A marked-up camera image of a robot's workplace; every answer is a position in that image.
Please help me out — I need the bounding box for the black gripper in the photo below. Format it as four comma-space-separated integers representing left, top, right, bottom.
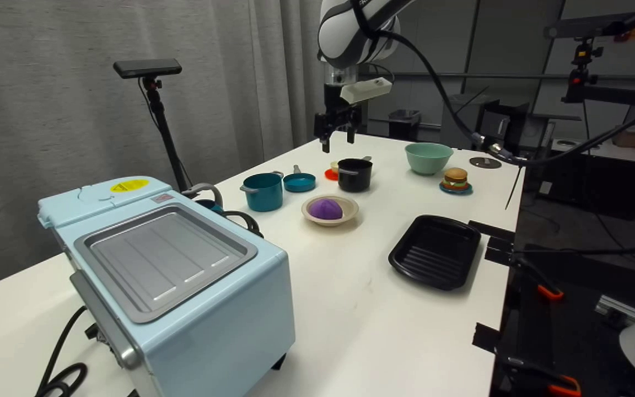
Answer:
313, 68, 370, 157

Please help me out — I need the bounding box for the purple eggplant toy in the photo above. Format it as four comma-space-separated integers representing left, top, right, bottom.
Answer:
307, 196, 346, 222

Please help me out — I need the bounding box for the cream white plate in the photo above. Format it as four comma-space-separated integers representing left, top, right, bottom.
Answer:
300, 193, 361, 229

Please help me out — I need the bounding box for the black toy pot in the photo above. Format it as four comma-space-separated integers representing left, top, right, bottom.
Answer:
335, 155, 376, 195

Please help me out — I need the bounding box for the teal pot lid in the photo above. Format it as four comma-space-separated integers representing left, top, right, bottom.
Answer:
283, 164, 321, 196

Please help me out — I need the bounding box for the small black box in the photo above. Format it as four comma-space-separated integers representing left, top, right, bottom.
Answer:
388, 108, 423, 142

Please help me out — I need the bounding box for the mint green bowl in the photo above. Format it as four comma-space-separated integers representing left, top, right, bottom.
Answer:
403, 142, 454, 179

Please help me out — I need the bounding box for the teal toy pot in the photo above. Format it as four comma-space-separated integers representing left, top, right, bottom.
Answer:
239, 169, 286, 215

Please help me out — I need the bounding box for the toy burger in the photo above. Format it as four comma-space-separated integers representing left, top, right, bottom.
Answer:
442, 165, 473, 193

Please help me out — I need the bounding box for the small teal saucer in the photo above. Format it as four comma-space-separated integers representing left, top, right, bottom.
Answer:
437, 180, 476, 199

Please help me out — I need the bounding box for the round dark table disc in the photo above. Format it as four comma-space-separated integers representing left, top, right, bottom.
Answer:
469, 155, 506, 173

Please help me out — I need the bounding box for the black ridged grill tray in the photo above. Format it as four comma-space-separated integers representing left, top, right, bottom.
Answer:
386, 215, 485, 291

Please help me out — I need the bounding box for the light blue toaster oven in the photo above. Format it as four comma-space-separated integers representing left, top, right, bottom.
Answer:
35, 174, 298, 397

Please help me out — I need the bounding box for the grey curtain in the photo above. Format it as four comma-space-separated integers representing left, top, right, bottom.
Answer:
0, 0, 339, 295

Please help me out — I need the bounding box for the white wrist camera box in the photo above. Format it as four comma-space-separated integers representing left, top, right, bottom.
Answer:
339, 73, 394, 106

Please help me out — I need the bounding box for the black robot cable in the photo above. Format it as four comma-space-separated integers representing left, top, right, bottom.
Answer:
348, 0, 635, 168

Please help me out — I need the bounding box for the black looped cable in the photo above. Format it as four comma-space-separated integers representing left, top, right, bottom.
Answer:
183, 180, 268, 238

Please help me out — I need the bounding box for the black camera tripod stand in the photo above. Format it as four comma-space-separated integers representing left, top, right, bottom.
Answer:
140, 76, 195, 195

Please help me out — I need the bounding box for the black clamp orange handle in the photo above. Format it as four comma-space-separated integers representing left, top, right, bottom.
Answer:
469, 218, 567, 305
469, 320, 585, 397

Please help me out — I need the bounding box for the black stereo camera bar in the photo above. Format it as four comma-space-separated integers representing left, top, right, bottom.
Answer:
113, 58, 185, 82

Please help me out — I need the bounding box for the black camera with mount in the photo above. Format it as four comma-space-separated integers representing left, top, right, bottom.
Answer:
544, 9, 635, 106

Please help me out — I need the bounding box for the black toaster power cable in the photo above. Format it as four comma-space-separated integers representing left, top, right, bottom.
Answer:
35, 305, 93, 397

